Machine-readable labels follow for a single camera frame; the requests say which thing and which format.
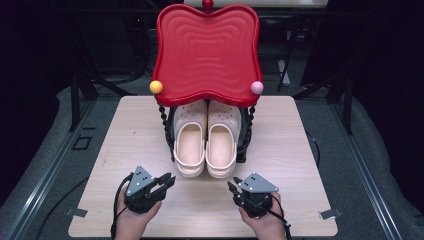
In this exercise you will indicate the grey tape strip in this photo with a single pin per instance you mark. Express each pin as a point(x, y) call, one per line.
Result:
point(76, 212)
point(330, 213)

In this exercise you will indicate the aluminium floor rail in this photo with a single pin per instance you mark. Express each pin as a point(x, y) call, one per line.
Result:
point(43, 176)
point(366, 173)

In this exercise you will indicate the person's left hand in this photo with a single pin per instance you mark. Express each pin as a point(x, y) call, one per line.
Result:
point(131, 225)

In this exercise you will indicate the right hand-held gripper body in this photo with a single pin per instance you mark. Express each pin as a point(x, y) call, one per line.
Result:
point(256, 196)

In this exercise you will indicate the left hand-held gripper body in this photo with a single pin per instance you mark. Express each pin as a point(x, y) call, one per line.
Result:
point(140, 193)

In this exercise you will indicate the red and black shoe rack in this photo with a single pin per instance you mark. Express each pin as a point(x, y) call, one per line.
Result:
point(206, 50)

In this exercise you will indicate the person's right hand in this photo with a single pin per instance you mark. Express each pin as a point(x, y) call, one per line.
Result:
point(268, 226)

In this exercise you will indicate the cream clog shoe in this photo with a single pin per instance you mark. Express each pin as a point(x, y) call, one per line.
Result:
point(220, 150)
point(189, 146)

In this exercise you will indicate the black metal stand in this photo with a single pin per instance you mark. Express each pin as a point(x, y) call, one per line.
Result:
point(347, 106)
point(75, 100)

